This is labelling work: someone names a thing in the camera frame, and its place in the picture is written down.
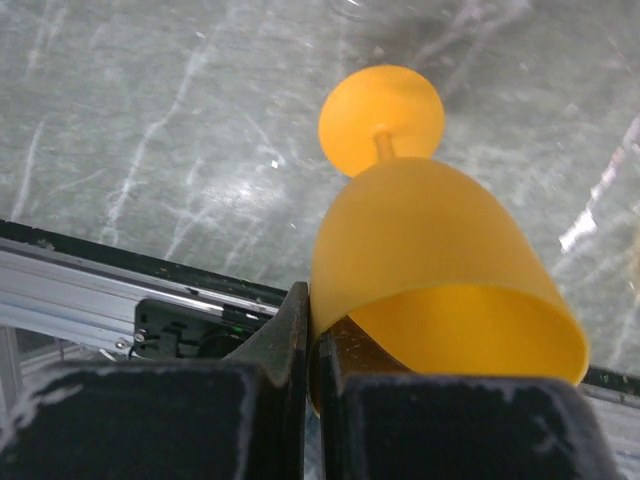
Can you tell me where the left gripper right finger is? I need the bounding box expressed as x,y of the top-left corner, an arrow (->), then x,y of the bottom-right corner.
317,322 -> 618,479

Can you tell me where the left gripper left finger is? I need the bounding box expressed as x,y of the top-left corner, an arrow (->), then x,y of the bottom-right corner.
1,282 -> 308,479

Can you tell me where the orange wine glass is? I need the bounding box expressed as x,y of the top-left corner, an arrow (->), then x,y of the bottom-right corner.
310,65 -> 590,385

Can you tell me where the aluminium frame rail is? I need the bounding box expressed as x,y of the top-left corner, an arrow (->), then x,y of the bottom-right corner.
0,218 -> 291,431

